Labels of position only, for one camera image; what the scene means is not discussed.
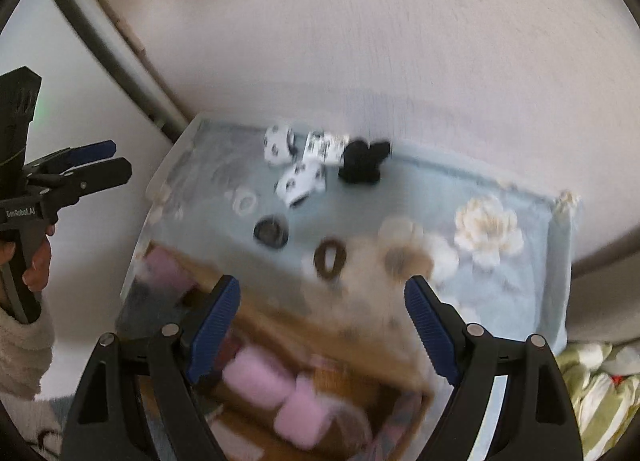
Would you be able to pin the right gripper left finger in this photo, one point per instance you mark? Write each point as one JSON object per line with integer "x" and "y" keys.
{"x": 107, "y": 419}

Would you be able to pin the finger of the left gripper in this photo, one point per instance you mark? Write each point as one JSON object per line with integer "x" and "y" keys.
{"x": 67, "y": 188}
{"x": 71, "y": 157}

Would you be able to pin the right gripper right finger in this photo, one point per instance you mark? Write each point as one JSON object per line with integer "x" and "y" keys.
{"x": 536, "y": 421}

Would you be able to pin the pink fluffy sock front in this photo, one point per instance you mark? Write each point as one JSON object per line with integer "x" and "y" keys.
{"x": 259, "y": 378}

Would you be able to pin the pink fluffy sock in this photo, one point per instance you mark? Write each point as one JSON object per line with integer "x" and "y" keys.
{"x": 305, "y": 416}
{"x": 259, "y": 378}

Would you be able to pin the clear tape roll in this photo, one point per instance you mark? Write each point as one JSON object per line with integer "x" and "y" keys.
{"x": 244, "y": 201}

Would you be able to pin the white panda sock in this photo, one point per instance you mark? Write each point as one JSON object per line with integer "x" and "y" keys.
{"x": 301, "y": 180}
{"x": 279, "y": 145}

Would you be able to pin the black round jar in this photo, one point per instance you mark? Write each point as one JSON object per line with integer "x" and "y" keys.
{"x": 272, "y": 231}

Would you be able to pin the white tissue pack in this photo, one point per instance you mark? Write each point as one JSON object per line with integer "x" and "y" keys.
{"x": 325, "y": 148}

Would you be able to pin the brown hair scrunchie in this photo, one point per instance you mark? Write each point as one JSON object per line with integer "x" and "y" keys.
{"x": 330, "y": 258}

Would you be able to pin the black fuzzy item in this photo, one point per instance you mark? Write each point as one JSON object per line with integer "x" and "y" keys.
{"x": 362, "y": 161}

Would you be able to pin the grey fluffy sock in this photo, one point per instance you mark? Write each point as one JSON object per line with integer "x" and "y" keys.
{"x": 146, "y": 310}

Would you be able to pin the white fluffy sleeve forearm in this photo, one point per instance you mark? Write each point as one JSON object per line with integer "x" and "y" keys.
{"x": 25, "y": 354}

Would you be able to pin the person's left hand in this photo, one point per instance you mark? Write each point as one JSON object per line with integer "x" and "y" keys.
{"x": 36, "y": 276}

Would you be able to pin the blue panda rug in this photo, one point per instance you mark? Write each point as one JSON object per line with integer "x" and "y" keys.
{"x": 41, "y": 422}

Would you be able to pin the green yellow floral blanket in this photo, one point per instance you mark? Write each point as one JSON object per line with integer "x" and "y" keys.
{"x": 603, "y": 382}

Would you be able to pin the blue floral table cloth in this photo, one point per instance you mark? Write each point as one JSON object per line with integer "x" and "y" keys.
{"x": 500, "y": 255}

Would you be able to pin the grey curved pipe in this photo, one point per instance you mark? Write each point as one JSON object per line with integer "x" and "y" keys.
{"x": 115, "y": 52}

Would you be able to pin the open cardboard box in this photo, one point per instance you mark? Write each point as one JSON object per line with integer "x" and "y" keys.
{"x": 356, "y": 322}

